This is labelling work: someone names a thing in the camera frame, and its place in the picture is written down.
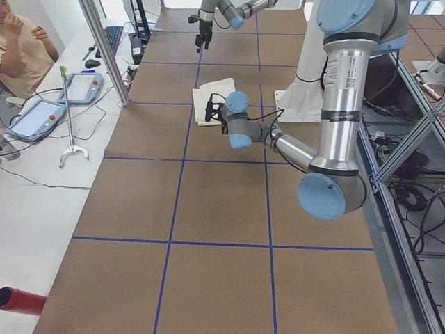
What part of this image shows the black keyboard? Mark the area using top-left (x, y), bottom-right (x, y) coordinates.
top-left (104, 26), bottom-right (123, 55)

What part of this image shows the cream long-sleeve cat shirt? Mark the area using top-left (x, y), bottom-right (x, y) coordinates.
top-left (192, 77), bottom-right (236, 127)

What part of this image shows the black box with label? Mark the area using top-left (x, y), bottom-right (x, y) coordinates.
top-left (130, 37), bottom-right (144, 65)

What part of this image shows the blue teach pendant near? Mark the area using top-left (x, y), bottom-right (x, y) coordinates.
top-left (6, 99), bottom-right (66, 142)

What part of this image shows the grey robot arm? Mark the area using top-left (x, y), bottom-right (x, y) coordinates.
top-left (188, 0), bottom-right (277, 53)
top-left (216, 1), bottom-right (410, 220)

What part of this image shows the aluminium frame post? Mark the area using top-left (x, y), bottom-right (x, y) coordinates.
top-left (79, 0), bottom-right (130, 106)

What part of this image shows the blue teach pendant far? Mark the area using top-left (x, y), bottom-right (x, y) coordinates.
top-left (62, 72), bottom-right (104, 105)

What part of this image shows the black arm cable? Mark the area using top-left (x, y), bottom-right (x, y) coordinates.
top-left (208, 92), bottom-right (314, 175)

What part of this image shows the blue teach pendant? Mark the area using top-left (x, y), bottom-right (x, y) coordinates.
top-left (6, 99), bottom-right (66, 142)
top-left (62, 72), bottom-right (104, 105)

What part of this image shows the red fire extinguisher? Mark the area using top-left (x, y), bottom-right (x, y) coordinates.
top-left (1, 287), bottom-right (47, 316)

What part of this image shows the black computer mouse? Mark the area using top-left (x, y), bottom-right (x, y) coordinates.
top-left (84, 59), bottom-right (101, 69)

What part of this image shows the seated person beige shirt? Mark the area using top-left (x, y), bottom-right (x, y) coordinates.
top-left (1, 1), bottom-right (59, 99)

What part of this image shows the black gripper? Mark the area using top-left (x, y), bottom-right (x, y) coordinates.
top-left (217, 104), bottom-right (228, 135)
top-left (195, 19), bottom-right (213, 53)

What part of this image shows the metal grabber tool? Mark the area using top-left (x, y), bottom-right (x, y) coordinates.
top-left (59, 66), bottom-right (90, 169)

